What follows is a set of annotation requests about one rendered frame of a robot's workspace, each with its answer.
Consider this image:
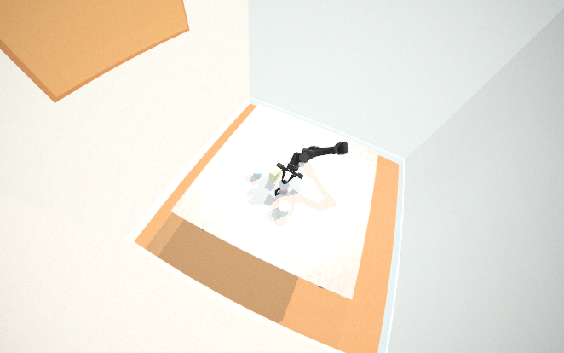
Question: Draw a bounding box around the glass french press with black handle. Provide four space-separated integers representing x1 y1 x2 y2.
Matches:
274 179 290 197

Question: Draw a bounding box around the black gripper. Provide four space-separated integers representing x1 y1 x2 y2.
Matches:
276 159 303 184

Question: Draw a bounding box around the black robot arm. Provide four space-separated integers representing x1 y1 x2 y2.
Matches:
286 142 348 171

